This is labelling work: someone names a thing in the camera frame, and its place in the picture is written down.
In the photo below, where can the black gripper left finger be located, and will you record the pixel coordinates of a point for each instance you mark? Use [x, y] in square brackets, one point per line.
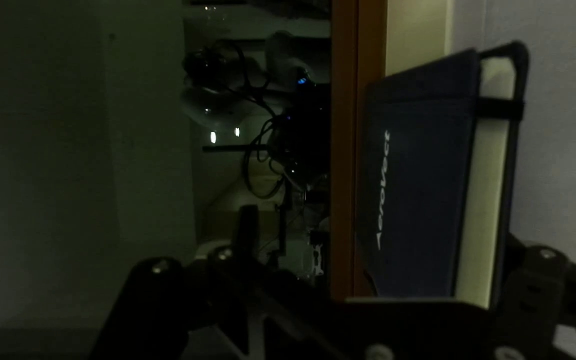
[260, 315]

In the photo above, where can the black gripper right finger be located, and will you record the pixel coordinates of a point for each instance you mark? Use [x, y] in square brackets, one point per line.
[536, 298]

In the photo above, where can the black notebook with elastic band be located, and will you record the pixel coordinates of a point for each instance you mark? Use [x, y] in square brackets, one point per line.
[437, 175]

